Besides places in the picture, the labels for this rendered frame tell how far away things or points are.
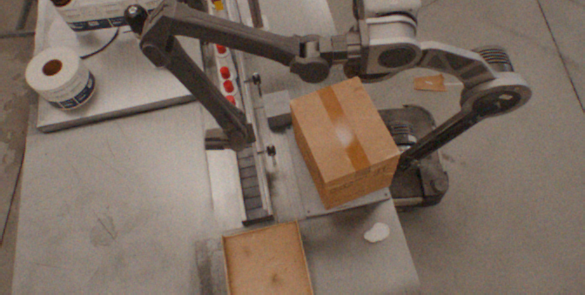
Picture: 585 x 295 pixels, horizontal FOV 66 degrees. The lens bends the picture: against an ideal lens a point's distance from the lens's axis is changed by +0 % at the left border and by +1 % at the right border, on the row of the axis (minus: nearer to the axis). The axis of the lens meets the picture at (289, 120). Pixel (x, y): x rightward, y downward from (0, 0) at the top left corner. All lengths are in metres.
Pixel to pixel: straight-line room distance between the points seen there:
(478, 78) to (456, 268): 1.10
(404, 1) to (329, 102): 0.44
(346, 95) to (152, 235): 0.82
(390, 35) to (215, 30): 0.41
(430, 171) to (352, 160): 0.98
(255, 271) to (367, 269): 0.36
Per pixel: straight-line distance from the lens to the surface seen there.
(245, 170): 1.61
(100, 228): 1.77
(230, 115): 1.27
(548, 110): 2.98
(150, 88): 1.89
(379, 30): 1.11
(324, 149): 1.36
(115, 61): 2.03
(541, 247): 2.63
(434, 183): 2.22
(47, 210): 1.89
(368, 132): 1.39
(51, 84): 1.88
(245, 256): 1.57
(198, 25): 1.06
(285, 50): 1.09
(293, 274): 1.54
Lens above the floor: 2.35
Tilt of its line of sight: 61 degrees down
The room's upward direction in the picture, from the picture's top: 9 degrees counter-clockwise
